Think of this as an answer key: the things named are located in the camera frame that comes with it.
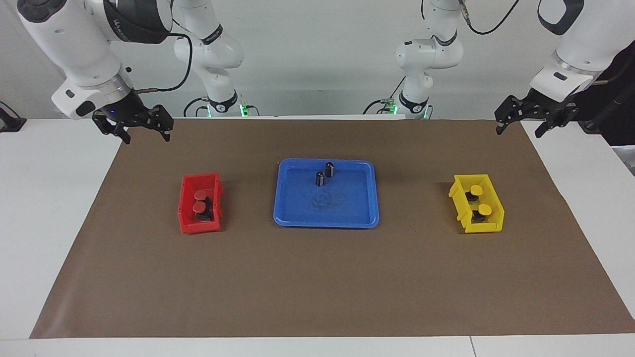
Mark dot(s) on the blue plastic tray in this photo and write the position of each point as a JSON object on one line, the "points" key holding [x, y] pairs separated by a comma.
{"points": [[347, 208]]}

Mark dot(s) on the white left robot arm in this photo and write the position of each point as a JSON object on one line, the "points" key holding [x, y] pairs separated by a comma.
{"points": [[580, 54]]}

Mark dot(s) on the yellow plastic bin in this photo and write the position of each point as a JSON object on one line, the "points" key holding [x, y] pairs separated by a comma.
{"points": [[491, 225]]}

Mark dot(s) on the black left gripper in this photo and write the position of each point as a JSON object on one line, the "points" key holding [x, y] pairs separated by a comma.
{"points": [[533, 106]]}

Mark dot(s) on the yellow push button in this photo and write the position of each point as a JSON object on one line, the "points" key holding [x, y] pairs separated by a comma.
{"points": [[484, 210], [476, 190]]}

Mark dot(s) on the red push button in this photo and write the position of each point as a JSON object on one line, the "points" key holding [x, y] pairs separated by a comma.
{"points": [[200, 195], [199, 207]]}

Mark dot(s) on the black cylinder capacitor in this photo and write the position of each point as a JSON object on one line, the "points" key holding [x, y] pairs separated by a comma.
{"points": [[320, 179], [330, 169]]}

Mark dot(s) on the brown paper table mat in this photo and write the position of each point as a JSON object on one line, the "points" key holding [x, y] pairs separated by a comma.
{"points": [[317, 282]]}

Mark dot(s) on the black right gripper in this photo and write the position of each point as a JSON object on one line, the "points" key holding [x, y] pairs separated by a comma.
{"points": [[130, 113]]}

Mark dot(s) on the red plastic bin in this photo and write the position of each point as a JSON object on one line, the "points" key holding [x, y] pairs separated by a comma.
{"points": [[186, 218]]}

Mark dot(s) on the black stand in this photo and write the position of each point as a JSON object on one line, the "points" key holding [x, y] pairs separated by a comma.
{"points": [[615, 99]]}

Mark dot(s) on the black clamp device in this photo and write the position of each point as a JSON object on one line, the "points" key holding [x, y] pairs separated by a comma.
{"points": [[12, 124]]}

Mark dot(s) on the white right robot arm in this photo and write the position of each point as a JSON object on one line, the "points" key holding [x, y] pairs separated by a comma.
{"points": [[74, 44]]}

